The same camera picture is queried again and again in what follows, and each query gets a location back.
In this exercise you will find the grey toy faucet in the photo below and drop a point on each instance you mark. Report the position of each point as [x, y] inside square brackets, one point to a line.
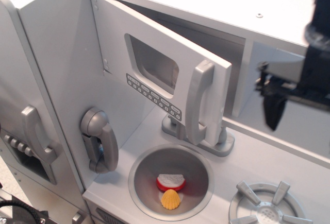
[222, 148]

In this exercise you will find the grey toy ice dispenser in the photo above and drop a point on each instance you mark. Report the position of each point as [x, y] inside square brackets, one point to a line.
[26, 157]

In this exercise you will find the yellow toy corn piece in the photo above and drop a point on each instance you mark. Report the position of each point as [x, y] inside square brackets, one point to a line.
[170, 200]

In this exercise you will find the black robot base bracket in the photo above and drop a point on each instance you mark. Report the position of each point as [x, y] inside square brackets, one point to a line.
[14, 210]

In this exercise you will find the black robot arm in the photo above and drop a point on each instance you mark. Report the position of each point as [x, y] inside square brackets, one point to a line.
[317, 31]

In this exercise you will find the grey toy microwave door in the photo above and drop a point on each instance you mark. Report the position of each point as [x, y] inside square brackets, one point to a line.
[183, 79]

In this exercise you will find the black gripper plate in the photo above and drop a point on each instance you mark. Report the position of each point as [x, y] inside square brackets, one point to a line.
[305, 81]

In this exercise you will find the round metal sink bowl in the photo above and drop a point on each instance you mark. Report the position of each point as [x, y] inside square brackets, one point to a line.
[171, 159]

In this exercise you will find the grey toy stove burner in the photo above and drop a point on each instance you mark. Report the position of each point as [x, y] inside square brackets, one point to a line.
[265, 203]

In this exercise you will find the red white toy food slice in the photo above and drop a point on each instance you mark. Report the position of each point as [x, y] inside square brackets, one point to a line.
[170, 181]

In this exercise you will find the grey fridge door handle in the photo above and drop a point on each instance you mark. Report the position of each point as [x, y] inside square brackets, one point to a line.
[36, 137]

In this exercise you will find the white toy kitchen cabinet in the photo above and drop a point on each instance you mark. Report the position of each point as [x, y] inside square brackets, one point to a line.
[51, 59]

